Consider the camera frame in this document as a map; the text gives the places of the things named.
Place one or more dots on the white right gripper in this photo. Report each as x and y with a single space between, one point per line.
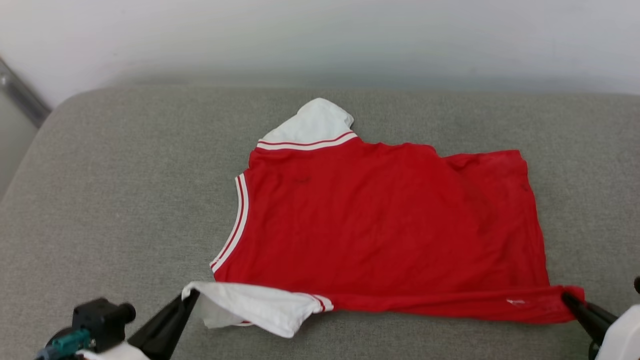
625 340

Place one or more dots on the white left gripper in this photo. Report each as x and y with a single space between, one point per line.
115 354

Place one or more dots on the red and white basketball jersey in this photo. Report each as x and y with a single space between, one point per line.
375 225

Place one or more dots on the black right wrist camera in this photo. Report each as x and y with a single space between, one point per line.
637 285

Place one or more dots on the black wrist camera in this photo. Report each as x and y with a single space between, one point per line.
100 320
637 285

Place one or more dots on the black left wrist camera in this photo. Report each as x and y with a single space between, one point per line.
100 320

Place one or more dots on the grey metal wall strip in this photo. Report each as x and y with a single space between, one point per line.
22 97

